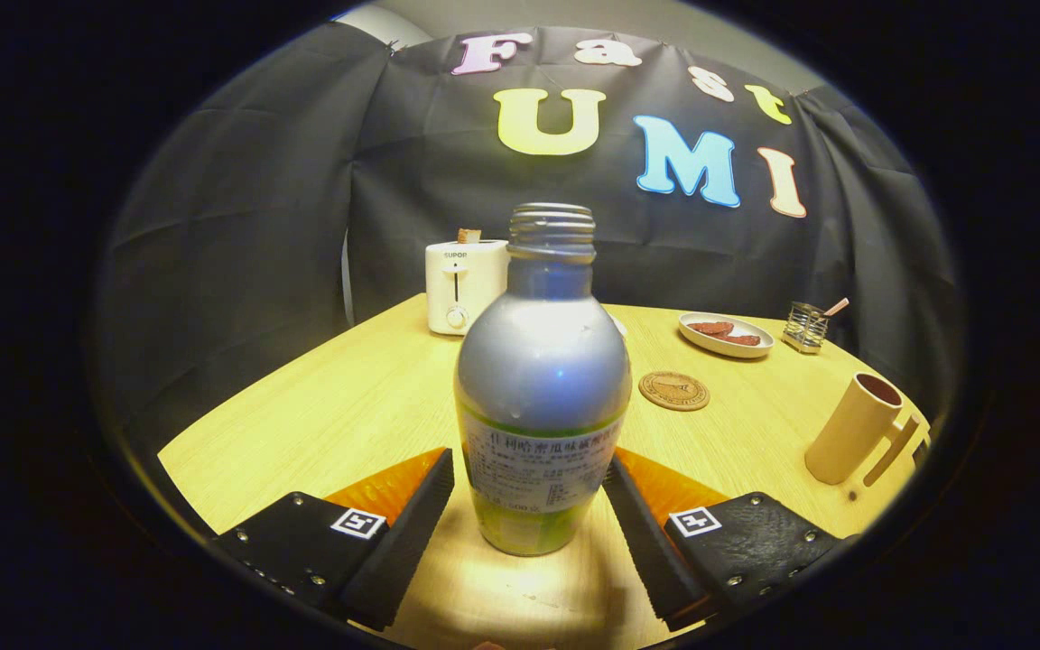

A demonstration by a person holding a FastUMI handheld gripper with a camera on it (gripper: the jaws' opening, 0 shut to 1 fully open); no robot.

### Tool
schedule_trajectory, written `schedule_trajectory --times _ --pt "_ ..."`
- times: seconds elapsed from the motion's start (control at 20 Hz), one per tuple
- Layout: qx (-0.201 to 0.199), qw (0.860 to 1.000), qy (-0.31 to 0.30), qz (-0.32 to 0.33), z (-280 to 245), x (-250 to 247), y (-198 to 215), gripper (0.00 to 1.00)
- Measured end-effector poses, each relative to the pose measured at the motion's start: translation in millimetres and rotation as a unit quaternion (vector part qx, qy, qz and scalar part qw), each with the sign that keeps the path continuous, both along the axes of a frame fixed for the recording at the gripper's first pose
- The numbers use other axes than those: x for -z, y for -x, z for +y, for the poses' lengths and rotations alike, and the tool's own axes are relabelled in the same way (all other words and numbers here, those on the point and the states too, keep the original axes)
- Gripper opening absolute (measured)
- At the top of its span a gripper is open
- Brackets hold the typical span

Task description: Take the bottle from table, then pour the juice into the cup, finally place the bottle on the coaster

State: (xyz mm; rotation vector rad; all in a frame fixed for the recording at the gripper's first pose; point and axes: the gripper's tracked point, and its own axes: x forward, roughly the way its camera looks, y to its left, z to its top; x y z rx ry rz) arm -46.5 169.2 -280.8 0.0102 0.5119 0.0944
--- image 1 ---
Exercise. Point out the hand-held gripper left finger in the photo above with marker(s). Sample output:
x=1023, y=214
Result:
x=394, y=560

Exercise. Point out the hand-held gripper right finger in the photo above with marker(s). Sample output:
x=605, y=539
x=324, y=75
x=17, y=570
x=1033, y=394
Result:
x=651, y=551

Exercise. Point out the round cork coaster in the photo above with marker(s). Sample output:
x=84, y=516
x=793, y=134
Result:
x=673, y=391

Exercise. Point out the silver green juice bottle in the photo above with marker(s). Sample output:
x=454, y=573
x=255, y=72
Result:
x=543, y=379

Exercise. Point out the wooden table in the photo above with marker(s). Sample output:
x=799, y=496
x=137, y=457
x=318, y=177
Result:
x=321, y=424

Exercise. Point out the white round plate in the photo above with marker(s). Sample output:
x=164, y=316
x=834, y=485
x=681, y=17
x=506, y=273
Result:
x=696, y=343

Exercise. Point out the red-brown meat slice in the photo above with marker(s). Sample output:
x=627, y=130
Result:
x=711, y=328
x=739, y=340

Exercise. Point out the white toaster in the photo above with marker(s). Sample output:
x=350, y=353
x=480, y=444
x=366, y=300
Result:
x=475, y=289

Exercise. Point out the pink stick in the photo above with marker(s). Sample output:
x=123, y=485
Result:
x=837, y=306

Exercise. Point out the toast slice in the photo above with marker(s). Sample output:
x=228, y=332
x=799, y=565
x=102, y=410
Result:
x=469, y=236

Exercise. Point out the black backdrop cloth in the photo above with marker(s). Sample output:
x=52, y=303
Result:
x=258, y=226

